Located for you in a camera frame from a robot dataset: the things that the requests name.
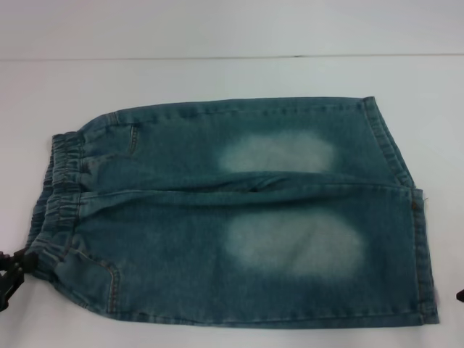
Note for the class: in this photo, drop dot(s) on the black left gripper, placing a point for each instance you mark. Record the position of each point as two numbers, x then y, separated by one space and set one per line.
8 286

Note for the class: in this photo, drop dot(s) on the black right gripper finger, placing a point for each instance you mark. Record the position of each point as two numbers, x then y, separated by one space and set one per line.
461 295

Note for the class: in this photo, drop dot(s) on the blue denim shorts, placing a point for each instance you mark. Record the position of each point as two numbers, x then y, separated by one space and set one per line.
203 224

